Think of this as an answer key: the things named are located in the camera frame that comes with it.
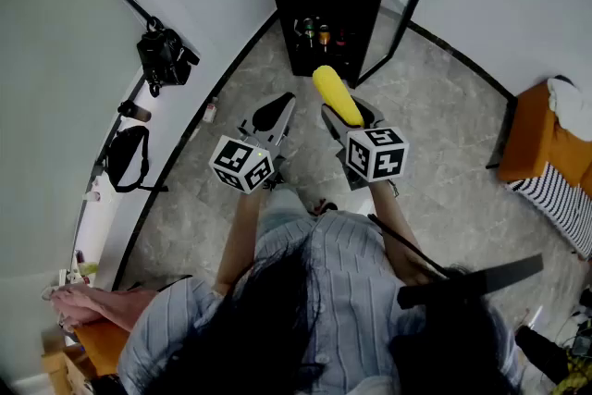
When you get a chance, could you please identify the dark tumbler cup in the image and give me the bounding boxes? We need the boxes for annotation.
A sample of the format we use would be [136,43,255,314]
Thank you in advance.
[117,99,153,124]

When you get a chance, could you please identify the person's blue striped shirt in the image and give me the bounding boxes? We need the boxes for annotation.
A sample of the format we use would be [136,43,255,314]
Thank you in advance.
[117,210,524,395]

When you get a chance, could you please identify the black waist bag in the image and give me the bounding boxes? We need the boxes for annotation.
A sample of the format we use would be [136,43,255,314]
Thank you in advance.
[102,125,170,195]

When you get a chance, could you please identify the white cloth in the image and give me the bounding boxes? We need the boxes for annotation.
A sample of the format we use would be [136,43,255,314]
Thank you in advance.
[546,77,592,142]

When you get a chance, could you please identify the person's left forearm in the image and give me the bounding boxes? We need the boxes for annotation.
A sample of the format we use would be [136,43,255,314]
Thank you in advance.
[214,187,270,298]

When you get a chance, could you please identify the orange sofa chair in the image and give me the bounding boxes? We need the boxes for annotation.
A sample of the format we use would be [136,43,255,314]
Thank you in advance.
[496,80,592,200]

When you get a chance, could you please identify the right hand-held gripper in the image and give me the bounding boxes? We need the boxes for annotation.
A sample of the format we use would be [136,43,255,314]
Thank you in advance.
[321,95,411,191]

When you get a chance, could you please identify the wooden furniture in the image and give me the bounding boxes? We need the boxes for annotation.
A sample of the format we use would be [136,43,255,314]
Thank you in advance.
[40,327,99,395]

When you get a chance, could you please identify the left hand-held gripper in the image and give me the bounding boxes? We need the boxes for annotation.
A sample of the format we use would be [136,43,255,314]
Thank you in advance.
[208,92,298,194]

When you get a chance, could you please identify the yellow corn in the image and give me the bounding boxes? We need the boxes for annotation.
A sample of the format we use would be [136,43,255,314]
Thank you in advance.
[312,65,366,129]

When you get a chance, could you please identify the person's right forearm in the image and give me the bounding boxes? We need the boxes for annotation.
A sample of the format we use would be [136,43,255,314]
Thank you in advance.
[368,179,446,289]

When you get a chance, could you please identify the black head mount strap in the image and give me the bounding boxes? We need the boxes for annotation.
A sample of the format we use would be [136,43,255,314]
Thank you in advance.
[396,253,545,311]

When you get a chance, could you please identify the person's light blue jeans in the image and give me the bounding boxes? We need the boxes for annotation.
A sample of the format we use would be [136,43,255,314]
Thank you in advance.
[256,187,316,247]

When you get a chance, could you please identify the small white bottle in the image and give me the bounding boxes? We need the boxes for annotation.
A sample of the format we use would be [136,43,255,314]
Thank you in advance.
[202,96,220,125]

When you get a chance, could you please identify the person's dark shoe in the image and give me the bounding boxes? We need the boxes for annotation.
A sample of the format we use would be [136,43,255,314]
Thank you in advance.
[262,170,287,191]

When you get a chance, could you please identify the black white striped cushion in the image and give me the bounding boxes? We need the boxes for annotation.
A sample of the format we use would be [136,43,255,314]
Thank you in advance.
[504,161,592,261]

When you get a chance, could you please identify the black backpack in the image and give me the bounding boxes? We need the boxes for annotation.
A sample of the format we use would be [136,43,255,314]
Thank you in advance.
[135,16,202,99]

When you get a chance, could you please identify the black thin cable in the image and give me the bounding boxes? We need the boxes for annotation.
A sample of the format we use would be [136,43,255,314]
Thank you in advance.
[366,213,452,281]

